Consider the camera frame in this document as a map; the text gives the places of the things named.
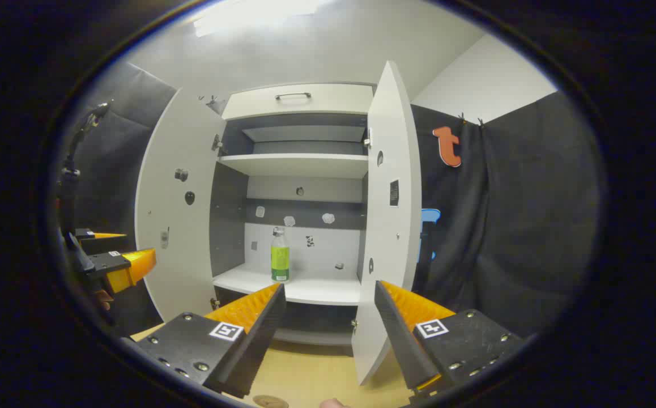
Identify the black backdrop cloth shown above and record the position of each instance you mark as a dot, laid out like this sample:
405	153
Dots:
520	226

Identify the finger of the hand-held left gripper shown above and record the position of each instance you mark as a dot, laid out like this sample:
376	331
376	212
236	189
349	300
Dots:
104	245
110	263

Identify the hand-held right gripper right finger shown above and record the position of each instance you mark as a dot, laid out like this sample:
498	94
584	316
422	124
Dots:
401	340

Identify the white cabinet drawer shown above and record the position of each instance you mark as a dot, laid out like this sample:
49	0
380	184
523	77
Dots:
305	107

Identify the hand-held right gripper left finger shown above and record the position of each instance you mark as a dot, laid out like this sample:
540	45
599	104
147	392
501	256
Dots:
260	334

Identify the white cabinet door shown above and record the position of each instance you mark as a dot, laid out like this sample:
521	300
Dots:
192	255
387	226

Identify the green label plastic bottle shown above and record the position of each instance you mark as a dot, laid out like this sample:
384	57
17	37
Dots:
280	260

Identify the white cabinet shelf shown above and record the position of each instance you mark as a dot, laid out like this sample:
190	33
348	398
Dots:
294	165
316	289

